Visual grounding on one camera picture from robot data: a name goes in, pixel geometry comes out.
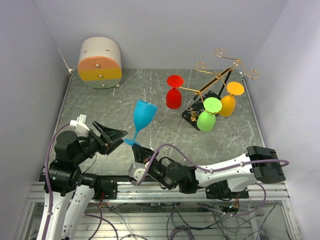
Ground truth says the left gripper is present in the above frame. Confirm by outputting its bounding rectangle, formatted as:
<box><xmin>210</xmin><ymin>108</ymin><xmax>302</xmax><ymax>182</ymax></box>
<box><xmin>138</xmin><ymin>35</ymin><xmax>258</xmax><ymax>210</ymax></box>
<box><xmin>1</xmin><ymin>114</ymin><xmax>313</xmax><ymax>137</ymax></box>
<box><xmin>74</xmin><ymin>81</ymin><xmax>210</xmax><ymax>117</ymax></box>
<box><xmin>72</xmin><ymin>119</ymin><xmax>127</xmax><ymax>164</ymax></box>

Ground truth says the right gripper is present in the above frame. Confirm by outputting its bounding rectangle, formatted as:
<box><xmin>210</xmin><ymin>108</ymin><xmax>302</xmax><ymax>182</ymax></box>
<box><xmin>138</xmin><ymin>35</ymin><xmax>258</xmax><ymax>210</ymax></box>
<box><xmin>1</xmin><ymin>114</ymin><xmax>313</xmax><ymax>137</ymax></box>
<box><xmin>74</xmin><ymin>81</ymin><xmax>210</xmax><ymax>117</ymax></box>
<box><xmin>132</xmin><ymin>143</ymin><xmax>174</xmax><ymax>190</ymax></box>

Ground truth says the blue wine glass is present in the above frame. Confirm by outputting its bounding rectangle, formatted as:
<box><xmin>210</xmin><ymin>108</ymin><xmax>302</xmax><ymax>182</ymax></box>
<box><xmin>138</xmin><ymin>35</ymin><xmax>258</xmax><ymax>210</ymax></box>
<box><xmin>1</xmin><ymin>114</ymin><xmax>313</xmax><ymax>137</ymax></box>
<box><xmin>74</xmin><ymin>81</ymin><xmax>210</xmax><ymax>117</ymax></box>
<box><xmin>124</xmin><ymin>100</ymin><xmax>158</xmax><ymax>146</ymax></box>

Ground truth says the orange wine glass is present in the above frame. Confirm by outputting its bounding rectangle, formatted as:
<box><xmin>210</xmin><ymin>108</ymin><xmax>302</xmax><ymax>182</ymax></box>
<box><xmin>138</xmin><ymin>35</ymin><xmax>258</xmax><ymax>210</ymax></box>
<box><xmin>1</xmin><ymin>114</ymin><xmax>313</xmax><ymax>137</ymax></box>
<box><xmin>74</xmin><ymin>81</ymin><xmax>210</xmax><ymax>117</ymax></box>
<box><xmin>218</xmin><ymin>81</ymin><xmax>245</xmax><ymax>117</ymax></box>

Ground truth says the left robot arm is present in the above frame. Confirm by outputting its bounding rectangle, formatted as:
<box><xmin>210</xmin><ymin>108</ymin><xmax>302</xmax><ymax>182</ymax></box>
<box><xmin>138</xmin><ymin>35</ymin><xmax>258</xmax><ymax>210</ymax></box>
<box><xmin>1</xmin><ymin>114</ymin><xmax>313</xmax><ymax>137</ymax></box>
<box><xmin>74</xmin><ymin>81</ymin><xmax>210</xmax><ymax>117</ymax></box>
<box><xmin>37</xmin><ymin>120</ymin><xmax>128</xmax><ymax>240</ymax></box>

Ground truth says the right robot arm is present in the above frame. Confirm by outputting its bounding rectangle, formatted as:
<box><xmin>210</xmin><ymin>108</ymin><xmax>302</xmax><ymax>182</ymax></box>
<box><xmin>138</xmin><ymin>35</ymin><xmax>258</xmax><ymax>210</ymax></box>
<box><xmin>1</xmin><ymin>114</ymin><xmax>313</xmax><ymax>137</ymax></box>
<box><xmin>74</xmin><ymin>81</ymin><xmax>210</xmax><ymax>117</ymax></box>
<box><xmin>128</xmin><ymin>143</ymin><xmax>289</xmax><ymax>199</ymax></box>

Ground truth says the red wine glass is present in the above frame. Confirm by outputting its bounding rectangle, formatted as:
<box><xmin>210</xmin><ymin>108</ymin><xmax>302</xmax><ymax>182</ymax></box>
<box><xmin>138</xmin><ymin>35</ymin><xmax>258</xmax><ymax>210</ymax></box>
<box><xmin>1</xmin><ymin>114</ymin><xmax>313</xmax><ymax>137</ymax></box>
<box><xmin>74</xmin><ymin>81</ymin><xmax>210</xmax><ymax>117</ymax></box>
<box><xmin>165</xmin><ymin>75</ymin><xmax>184</xmax><ymax>109</ymax></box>

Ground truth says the green wine glass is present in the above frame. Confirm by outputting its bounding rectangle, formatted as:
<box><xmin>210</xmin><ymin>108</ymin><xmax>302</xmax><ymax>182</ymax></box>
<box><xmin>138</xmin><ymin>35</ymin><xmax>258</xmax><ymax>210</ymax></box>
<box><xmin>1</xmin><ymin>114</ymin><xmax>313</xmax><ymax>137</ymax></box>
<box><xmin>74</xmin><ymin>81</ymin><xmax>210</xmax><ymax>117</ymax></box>
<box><xmin>196</xmin><ymin>97</ymin><xmax>222</xmax><ymax>132</ymax></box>

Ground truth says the gold wine glass rack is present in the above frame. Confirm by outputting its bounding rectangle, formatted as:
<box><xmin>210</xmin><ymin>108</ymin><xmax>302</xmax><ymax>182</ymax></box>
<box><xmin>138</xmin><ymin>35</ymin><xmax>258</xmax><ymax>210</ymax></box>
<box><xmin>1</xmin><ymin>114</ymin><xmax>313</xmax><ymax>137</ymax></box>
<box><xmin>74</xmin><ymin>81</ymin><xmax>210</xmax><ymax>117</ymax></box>
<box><xmin>180</xmin><ymin>49</ymin><xmax>260</xmax><ymax>131</ymax></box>

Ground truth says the round three-drawer cabinet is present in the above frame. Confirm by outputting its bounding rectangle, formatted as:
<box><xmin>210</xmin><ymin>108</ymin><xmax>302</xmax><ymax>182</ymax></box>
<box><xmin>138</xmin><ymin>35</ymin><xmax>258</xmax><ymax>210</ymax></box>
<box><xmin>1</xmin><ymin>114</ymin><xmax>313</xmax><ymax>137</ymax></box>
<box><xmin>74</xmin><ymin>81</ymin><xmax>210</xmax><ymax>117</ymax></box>
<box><xmin>77</xmin><ymin>37</ymin><xmax>122</xmax><ymax>89</ymax></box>

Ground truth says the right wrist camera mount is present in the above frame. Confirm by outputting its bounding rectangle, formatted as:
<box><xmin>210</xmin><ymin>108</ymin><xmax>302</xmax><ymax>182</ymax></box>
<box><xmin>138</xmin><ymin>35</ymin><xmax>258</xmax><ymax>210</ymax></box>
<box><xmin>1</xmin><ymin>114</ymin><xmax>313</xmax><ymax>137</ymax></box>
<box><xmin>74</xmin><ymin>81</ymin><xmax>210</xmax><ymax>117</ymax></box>
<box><xmin>128</xmin><ymin>162</ymin><xmax>148</xmax><ymax>186</ymax></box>

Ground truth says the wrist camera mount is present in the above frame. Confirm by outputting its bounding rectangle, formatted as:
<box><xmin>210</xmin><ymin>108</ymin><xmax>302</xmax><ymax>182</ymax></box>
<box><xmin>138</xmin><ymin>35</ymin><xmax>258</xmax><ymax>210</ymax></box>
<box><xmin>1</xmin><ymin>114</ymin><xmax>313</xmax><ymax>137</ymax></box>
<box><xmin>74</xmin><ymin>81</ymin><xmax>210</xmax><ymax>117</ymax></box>
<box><xmin>128</xmin><ymin>162</ymin><xmax>148</xmax><ymax>186</ymax></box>
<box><xmin>69</xmin><ymin>114</ymin><xmax>90</xmax><ymax>135</ymax></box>

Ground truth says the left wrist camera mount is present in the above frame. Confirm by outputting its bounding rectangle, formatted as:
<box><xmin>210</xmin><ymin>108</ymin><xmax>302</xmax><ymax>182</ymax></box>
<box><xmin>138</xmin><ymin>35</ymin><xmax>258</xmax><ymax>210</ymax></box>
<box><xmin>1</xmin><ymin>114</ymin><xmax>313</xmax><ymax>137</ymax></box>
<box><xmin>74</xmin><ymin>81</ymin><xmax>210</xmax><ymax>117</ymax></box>
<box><xmin>69</xmin><ymin>114</ymin><xmax>90</xmax><ymax>135</ymax></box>

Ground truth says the aluminium rail frame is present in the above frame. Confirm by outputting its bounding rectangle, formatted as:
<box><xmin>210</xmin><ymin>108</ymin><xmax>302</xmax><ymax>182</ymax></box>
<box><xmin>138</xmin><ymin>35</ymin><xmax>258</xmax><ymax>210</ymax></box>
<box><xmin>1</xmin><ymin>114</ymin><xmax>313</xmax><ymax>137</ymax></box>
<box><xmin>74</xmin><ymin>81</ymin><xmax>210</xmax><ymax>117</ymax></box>
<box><xmin>14</xmin><ymin>181</ymin><xmax>303</xmax><ymax>240</ymax></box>

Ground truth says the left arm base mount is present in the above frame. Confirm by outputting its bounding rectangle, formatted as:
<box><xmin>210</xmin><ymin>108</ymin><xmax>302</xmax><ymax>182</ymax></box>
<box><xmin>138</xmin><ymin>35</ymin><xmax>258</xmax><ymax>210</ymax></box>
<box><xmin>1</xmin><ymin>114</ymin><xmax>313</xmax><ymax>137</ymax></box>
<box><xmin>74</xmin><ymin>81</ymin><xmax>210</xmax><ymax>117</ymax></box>
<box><xmin>77</xmin><ymin>173</ymin><xmax>118</xmax><ymax>200</ymax></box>

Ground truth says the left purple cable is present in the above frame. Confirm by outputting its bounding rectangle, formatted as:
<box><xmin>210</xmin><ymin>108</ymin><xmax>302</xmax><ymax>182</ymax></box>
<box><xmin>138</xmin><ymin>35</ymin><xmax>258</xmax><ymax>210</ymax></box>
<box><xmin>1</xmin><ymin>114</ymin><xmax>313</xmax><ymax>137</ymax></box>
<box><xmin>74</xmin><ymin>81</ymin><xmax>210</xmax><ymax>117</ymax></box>
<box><xmin>39</xmin><ymin>122</ymin><xmax>76</xmax><ymax>240</ymax></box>

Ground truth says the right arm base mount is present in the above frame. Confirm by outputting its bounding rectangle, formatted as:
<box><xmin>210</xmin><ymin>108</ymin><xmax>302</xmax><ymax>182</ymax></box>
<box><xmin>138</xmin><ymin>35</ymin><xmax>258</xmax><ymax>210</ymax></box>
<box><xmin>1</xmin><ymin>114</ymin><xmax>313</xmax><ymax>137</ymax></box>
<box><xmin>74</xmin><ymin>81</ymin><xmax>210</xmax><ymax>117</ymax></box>
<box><xmin>205</xmin><ymin>180</ymin><xmax>249</xmax><ymax>201</ymax></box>

